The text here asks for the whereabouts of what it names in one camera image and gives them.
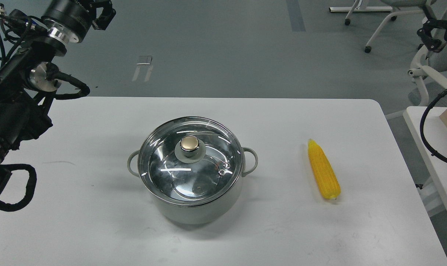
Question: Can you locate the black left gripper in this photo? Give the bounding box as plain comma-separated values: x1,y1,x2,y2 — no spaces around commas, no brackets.
75,0,116,30

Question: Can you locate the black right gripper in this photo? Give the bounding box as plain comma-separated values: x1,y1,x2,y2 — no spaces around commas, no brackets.
417,19,447,53

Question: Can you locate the glass pot lid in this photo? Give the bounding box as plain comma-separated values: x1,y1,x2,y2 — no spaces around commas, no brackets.
136,116,245,207

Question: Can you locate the yellow corn cob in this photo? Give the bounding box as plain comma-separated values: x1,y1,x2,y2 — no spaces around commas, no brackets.
307,139,341,200

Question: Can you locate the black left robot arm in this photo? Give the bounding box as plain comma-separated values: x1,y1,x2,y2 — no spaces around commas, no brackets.
0,0,116,212

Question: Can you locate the grey steel cooking pot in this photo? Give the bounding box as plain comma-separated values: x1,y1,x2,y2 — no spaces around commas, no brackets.
127,146,259,225

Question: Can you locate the white office chair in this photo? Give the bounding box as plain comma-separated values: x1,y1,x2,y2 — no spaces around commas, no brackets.
385,0,447,120

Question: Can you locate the white side table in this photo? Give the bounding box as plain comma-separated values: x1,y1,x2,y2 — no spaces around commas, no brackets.
403,106,447,210

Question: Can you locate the black cable on side table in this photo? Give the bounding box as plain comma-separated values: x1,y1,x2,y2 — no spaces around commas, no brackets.
420,82,447,169

